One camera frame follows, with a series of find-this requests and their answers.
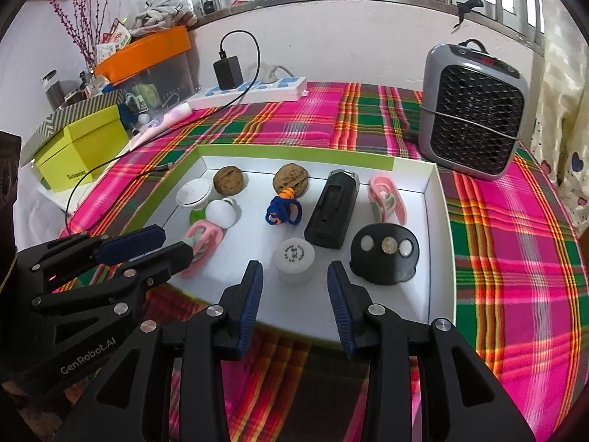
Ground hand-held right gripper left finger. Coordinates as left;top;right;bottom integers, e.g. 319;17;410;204
53;260;264;442

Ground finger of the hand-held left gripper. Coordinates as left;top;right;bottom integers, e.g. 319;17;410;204
16;224;166;281
32;242;194;314

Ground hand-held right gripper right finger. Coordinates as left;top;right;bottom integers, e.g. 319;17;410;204
328;261;537;442

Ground large pink green clip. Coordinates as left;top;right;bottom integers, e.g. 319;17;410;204
175;221;226;279

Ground black and white dome object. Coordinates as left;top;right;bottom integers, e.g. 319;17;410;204
350;223;419;285

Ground white round jar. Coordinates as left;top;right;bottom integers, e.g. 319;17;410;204
275;237;316;285

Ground white egg-shaped knob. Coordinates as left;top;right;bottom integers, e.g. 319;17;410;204
205;197;239;230

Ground white green round stand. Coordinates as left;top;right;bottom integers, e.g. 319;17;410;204
176;178;213;222

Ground shallow green white box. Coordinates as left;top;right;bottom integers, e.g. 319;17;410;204
138;144;457;348

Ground black rectangular device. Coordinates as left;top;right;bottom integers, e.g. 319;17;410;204
304;169;359;249

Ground brown walnut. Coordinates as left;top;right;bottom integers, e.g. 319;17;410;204
273;162;310;199
213;166;249;196

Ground blue orange knitted toy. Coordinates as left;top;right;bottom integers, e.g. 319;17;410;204
264;186;303;227

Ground small pink green clip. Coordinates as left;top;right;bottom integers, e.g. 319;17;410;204
368;175;408;225

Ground yellow-green cardboard box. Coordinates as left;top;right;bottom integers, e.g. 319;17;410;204
36;105;130;193

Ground pink white tube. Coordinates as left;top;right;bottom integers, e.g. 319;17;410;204
131;105;193;141

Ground grey striped box lid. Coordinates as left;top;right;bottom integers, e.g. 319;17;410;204
21;90;125;166

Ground pink green plaid tablecloth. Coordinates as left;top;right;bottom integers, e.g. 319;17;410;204
50;80;581;442

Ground dark glass jar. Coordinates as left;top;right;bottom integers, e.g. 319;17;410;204
42;70;65;106

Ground white power strip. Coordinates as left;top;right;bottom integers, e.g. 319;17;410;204
186;76;308;110

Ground black charger adapter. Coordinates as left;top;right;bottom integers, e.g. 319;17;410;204
213;56;244;89

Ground clear bin with orange lid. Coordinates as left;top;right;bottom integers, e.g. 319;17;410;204
94;25;201;102

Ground colourful paper packets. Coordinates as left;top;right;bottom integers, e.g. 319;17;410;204
94;18;132;63

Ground white plug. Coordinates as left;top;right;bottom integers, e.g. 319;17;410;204
262;65;295;84

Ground purple dried flower branches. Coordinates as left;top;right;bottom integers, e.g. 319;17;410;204
46;0;111;67

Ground grey work gloves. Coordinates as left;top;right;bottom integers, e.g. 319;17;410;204
133;2;198;33

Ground grey fan heater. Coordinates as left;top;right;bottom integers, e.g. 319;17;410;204
418;39;535;181

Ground cream heart-print curtain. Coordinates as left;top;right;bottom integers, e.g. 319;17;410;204
529;9;589;231

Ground black clip on windowsill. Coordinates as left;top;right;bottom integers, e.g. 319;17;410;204
453;0;485;31

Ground black charger cable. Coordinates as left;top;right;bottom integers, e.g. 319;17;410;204
64;31;261;235

